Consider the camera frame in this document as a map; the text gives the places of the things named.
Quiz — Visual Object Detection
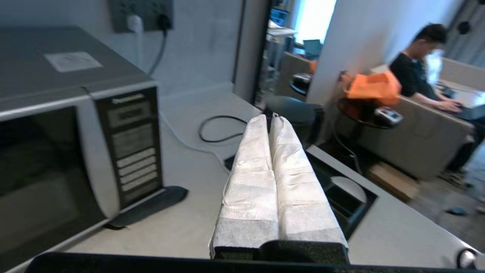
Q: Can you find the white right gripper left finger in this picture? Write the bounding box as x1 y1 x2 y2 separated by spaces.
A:
208 115 280 259

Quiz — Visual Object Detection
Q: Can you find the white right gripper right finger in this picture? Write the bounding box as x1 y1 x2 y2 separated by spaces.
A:
268 113 349 254

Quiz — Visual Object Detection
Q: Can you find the silver microwave oven body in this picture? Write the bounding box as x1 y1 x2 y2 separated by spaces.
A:
0 26 164 273

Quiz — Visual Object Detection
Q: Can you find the dark oval pad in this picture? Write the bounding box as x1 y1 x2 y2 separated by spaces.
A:
103 186 189 230

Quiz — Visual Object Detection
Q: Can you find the black round side table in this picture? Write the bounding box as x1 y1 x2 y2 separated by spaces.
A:
336 98 404 130

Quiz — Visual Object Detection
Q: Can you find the brown cardboard box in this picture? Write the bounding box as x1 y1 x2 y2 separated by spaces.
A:
365 162 420 202

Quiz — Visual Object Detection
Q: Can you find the black round background object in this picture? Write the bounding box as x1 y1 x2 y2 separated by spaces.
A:
290 73 313 96

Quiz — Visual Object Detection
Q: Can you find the white handheld device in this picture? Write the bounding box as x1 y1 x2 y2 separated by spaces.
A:
374 107 404 126

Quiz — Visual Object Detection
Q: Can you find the orange bag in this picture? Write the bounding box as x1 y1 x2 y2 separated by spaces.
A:
343 70 403 107

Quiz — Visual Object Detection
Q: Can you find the grey sofa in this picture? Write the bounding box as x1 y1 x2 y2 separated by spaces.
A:
354 57 485 182

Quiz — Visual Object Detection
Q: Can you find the open teal laptop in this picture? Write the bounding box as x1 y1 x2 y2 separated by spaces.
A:
303 39 323 58

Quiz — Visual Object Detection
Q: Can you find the seated person black shirt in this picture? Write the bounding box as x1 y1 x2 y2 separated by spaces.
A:
390 24 485 175

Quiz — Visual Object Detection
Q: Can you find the black power plug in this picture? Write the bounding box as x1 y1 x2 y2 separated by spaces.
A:
148 14 172 76

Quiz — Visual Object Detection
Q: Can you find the dark laptop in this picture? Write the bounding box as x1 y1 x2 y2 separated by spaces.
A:
451 102 485 122

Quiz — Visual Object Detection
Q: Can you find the white power plug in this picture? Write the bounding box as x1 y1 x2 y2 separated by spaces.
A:
127 14 144 34

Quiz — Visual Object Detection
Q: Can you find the white sticker label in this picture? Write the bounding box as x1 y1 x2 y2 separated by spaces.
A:
44 51 103 73

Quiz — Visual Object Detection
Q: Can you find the thin black power cable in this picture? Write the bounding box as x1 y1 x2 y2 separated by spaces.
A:
199 115 249 143

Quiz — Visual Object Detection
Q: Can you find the white power cable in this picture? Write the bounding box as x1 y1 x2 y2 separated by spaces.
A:
159 114 232 173

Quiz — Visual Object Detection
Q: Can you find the black metal door frame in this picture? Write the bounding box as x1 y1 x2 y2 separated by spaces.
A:
233 0 274 110

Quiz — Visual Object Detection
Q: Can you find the dark double wall socket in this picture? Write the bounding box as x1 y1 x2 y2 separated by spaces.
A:
109 0 175 33

